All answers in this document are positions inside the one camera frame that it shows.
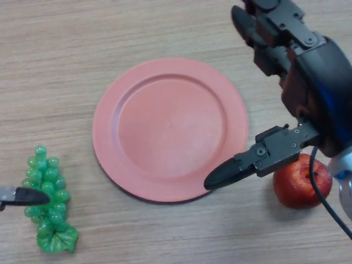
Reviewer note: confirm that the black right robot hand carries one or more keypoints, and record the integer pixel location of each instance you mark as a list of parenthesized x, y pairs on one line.
[(316, 82)]

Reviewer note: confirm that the red apple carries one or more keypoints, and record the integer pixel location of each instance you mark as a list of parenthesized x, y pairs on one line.
[(297, 189)]

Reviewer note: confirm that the pink round plate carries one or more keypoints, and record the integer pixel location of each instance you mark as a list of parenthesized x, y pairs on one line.
[(170, 129)]

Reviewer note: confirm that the green plastic grape bunch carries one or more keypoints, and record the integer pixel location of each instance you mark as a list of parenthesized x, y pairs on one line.
[(59, 195)]

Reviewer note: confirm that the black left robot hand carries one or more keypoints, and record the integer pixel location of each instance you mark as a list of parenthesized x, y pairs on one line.
[(30, 196)]

